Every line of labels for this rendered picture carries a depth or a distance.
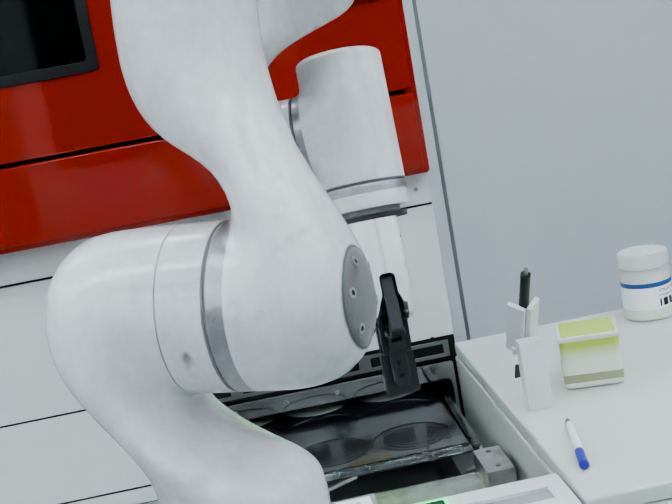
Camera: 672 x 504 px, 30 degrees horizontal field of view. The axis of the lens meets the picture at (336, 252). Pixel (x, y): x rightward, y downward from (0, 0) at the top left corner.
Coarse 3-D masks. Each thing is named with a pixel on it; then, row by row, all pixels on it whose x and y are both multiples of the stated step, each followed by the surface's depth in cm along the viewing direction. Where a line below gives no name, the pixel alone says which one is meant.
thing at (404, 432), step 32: (288, 416) 183; (320, 416) 181; (352, 416) 178; (384, 416) 176; (416, 416) 174; (448, 416) 171; (320, 448) 168; (352, 448) 166; (384, 448) 164; (416, 448) 162
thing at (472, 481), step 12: (444, 480) 154; (456, 480) 154; (468, 480) 153; (480, 480) 152; (384, 492) 154; (396, 492) 153; (408, 492) 153; (420, 492) 152; (432, 492) 152; (444, 492) 151; (456, 492) 150
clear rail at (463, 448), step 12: (456, 444) 159; (468, 444) 159; (408, 456) 158; (420, 456) 158; (432, 456) 158; (444, 456) 159; (348, 468) 158; (360, 468) 158; (372, 468) 158; (384, 468) 158; (336, 480) 158
